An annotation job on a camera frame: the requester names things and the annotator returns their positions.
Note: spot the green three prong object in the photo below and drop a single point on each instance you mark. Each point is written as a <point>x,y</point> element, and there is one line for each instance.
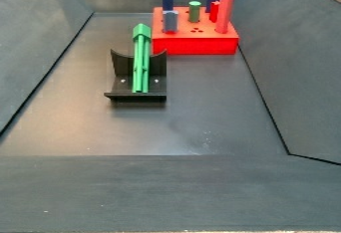
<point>142,40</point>

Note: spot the black curved fixture cradle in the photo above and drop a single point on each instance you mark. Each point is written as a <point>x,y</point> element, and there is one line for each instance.
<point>122,88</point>

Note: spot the red peg board base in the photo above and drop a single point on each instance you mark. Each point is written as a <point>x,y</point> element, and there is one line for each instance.
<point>195,38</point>

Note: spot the light blue notched peg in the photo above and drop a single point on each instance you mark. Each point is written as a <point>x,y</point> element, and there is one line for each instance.
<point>170,21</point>

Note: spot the green cylinder peg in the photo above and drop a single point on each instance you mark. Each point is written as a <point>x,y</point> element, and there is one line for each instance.
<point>194,11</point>

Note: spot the red star peg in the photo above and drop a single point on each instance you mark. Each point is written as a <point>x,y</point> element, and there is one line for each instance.
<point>214,6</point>

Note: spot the short dark blue peg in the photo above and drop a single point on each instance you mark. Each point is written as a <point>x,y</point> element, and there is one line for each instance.
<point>211,1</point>

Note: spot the tall pink octagonal peg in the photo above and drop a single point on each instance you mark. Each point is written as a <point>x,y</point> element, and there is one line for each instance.
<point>223,15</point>

